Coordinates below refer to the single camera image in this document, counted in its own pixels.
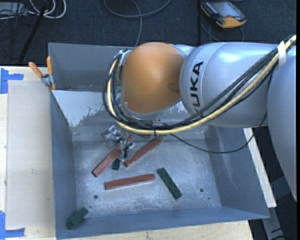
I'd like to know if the red-brown flat block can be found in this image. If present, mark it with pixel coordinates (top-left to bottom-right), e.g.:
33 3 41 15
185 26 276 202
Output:
104 173 156 190
123 137 164 168
91 143 123 178

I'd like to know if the grey metal bin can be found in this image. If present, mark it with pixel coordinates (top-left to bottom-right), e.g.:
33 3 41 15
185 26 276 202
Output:
47 42 271 240

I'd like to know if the pale wood flat board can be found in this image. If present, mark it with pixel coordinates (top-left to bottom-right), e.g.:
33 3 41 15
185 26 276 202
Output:
5 80 56 231

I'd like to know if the black cylinder on white bracket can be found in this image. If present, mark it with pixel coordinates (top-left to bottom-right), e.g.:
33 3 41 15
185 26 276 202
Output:
122 142 136 159

